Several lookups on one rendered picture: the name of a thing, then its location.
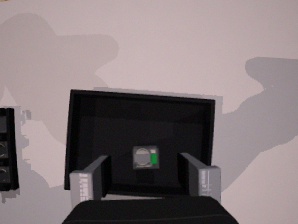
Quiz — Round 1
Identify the grey relay with green button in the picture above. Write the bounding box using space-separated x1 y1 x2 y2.
132 145 159 169

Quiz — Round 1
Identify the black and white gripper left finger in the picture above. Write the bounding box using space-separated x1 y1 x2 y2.
69 155 112 210

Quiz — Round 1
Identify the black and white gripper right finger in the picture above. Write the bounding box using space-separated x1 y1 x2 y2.
177 153 221 204

